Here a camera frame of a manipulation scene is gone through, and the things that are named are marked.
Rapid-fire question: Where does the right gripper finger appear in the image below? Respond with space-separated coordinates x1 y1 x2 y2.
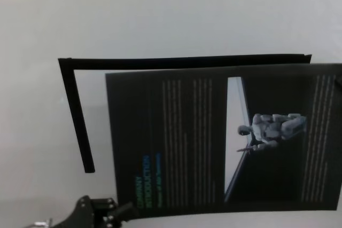
333 74 342 92

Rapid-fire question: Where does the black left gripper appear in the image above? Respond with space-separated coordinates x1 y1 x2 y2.
51 195 141 228

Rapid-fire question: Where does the black company introduction poster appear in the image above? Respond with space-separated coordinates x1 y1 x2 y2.
105 62 342 217

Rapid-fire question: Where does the black tape frame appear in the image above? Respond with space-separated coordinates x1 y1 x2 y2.
58 53 313 174

